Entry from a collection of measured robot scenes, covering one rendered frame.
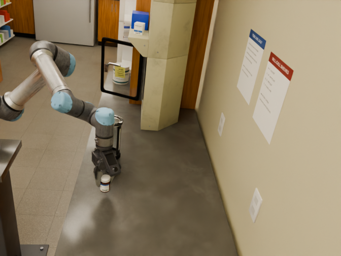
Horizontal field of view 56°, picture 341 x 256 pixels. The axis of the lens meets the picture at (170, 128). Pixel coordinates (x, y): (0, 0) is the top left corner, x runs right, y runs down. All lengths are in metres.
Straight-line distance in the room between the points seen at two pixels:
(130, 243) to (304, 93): 0.84
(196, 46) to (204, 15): 0.21
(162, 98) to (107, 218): 0.84
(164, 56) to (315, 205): 1.23
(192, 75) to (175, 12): 0.62
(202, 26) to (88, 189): 1.28
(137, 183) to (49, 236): 1.20
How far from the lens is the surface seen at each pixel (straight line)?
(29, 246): 2.61
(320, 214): 0.92
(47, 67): 1.45
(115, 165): 1.36
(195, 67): 2.30
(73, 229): 1.40
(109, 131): 1.32
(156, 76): 1.90
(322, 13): 1.01
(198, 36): 2.24
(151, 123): 2.03
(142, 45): 1.85
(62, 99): 1.27
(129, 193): 1.55
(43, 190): 3.06
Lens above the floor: 1.96
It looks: 29 degrees down
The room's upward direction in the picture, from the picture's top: 8 degrees clockwise
